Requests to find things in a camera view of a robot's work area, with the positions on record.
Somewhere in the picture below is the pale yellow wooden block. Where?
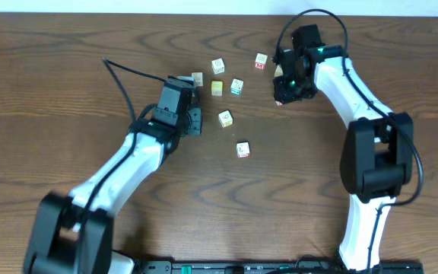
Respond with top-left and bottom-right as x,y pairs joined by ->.
274,65 -> 283,78

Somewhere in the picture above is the yellow sided wooden block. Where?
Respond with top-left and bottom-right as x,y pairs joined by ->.
218,110 -> 233,128

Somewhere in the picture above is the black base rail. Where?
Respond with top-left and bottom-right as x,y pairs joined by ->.
108,253 -> 424,274

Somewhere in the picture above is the white circle-print wooden block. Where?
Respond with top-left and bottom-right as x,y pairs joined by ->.
211,58 -> 225,75

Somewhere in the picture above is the white red-print wooden block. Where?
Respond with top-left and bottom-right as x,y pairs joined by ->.
191,72 -> 204,87

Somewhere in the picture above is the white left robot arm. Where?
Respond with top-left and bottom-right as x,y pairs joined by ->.
23,104 -> 202,273

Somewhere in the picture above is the black right camera cable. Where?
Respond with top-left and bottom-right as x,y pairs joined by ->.
274,8 -> 424,267

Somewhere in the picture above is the yellow topped wooden block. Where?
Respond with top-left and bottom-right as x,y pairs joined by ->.
211,81 -> 224,97

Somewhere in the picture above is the red M wooden block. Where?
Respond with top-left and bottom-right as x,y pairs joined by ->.
255,53 -> 268,70

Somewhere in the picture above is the green lettered wooden block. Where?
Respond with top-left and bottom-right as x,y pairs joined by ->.
230,78 -> 243,95

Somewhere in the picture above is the red printed wooden block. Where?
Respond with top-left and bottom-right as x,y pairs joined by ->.
236,142 -> 250,158

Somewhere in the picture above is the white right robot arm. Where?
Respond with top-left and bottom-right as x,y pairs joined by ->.
272,42 -> 420,272

